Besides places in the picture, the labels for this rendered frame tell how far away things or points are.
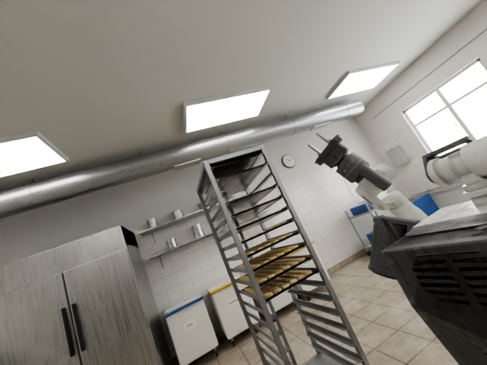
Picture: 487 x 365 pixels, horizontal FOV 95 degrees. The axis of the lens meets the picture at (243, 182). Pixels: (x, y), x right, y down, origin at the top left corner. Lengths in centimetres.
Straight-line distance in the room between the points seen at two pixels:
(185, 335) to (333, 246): 310
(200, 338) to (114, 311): 113
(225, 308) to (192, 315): 45
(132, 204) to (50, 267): 144
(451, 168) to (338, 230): 457
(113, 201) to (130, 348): 224
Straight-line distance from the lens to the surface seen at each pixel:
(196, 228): 391
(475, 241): 43
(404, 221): 68
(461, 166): 59
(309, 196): 494
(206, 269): 413
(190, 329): 355
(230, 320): 358
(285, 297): 377
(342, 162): 84
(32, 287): 362
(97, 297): 337
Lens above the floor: 124
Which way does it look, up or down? 13 degrees up
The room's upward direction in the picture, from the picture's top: 24 degrees counter-clockwise
